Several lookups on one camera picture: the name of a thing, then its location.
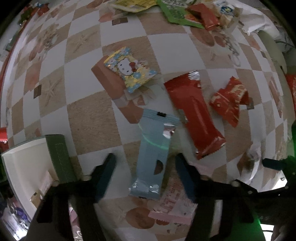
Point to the red plastic stool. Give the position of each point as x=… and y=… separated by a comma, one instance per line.
x=3, y=134

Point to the white blue snack packet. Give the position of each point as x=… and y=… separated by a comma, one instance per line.
x=228, y=14

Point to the white plastic bag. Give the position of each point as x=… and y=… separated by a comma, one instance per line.
x=254, y=20

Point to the long red snack bar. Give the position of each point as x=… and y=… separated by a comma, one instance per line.
x=186, y=94

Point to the white storage box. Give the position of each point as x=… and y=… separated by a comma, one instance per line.
x=27, y=164

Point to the red packet in pile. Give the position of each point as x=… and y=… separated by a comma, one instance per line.
x=207, y=17

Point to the pink packet inside box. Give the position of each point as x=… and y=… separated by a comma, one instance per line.
x=46, y=183

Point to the yellow snack bag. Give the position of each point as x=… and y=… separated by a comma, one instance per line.
x=134, y=6

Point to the olive green cushion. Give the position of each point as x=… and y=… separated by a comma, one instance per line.
x=274, y=51

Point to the pink nut snack packet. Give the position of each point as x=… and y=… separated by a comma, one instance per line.
x=174, y=206

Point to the green snack bag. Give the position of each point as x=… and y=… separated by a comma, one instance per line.
x=176, y=12

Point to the clear wrapped cookie packet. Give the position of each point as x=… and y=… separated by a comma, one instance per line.
x=253, y=161

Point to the small red snack packet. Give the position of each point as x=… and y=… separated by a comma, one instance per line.
x=227, y=101

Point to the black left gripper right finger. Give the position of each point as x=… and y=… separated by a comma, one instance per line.
x=189, y=176

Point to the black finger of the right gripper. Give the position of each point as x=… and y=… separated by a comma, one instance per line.
x=274, y=164

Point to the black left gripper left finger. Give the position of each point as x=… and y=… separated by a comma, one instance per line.
x=101, y=176

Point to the light blue snack bar wrapper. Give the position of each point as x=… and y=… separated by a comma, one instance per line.
x=157, y=130

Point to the Hello Kitty snack packet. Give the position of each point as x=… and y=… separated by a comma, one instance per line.
x=134, y=73

